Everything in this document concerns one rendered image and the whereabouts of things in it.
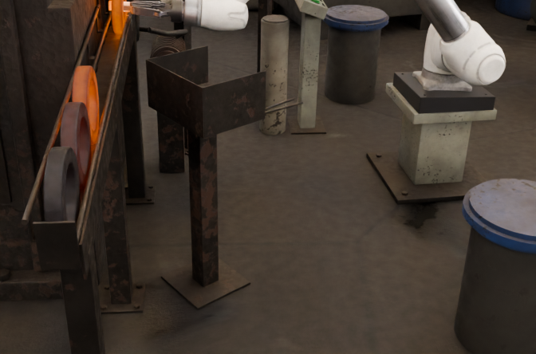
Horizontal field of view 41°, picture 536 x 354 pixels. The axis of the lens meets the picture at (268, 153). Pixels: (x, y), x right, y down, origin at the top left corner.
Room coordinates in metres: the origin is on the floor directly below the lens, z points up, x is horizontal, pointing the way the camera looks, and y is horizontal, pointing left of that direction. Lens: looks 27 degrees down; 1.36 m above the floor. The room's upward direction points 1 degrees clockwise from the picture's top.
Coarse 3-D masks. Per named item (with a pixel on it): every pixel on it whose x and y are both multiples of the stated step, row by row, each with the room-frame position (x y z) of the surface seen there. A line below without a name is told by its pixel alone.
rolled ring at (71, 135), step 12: (72, 108) 1.34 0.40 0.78; (84, 108) 1.40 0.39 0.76; (72, 120) 1.31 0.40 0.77; (84, 120) 1.40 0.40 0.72; (72, 132) 1.29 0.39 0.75; (84, 132) 1.42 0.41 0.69; (72, 144) 1.27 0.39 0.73; (84, 144) 1.41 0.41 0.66; (84, 156) 1.39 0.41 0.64; (84, 168) 1.36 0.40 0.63; (84, 180) 1.31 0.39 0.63
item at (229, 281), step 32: (160, 64) 1.85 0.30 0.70; (192, 64) 1.92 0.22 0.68; (160, 96) 1.77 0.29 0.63; (192, 96) 1.66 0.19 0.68; (224, 96) 1.67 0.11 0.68; (256, 96) 1.73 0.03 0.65; (192, 128) 1.66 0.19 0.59; (224, 128) 1.67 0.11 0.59; (192, 160) 1.79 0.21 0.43; (192, 192) 1.80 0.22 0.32; (192, 224) 1.80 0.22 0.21; (192, 256) 1.81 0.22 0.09; (192, 288) 1.76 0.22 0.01; (224, 288) 1.76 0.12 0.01
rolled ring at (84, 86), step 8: (80, 72) 1.52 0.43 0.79; (88, 72) 1.52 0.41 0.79; (80, 80) 1.49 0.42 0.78; (88, 80) 1.50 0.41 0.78; (96, 80) 1.61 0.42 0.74; (80, 88) 1.48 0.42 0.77; (88, 88) 1.49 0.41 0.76; (96, 88) 1.60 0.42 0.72; (80, 96) 1.46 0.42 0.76; (88, 96) 1.48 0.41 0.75; (96, 96) 1.60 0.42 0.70; (88, 104) 1.47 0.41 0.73; (96, 104) 1.60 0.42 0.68; (88, 112) 1.46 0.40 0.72; (96, 112) 1.59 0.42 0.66; (96, 120) 1.57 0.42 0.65; (96, 128) 1.55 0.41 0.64; (96, 136) 1.53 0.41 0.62
